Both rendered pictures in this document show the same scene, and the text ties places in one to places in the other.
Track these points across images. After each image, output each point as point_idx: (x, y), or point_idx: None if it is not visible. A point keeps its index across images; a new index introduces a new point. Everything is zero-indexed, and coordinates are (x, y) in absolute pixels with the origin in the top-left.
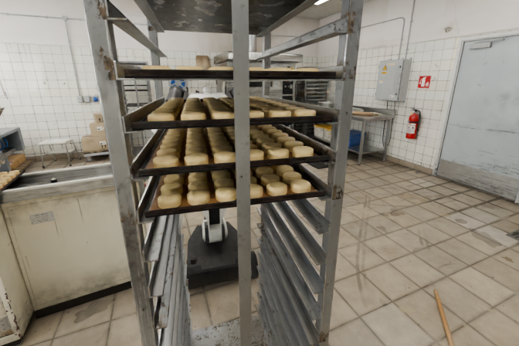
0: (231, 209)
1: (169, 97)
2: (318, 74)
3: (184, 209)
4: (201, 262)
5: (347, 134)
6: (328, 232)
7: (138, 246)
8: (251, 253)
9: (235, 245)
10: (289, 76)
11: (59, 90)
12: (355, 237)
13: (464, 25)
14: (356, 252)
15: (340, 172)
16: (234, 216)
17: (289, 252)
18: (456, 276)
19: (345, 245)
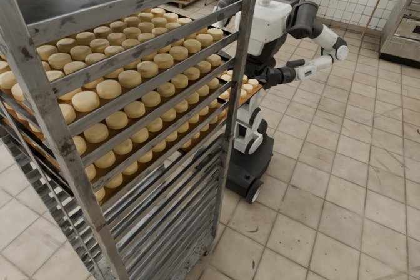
0: (301, 127)
1: None
2: (39, 129)
3: (23, 152)
4: (215, 159)
5: (77, 194)
6: (97, 241)
7: (11, 154)
8: (256, 183)
9: (254, 165)
10: (22, 115)
11: None
12: (408, 264)
13: None
14: (382, 277)
15: (86, 215)
16: (296, 136)
17: (165, 219)
18: None
19: (380, 259)
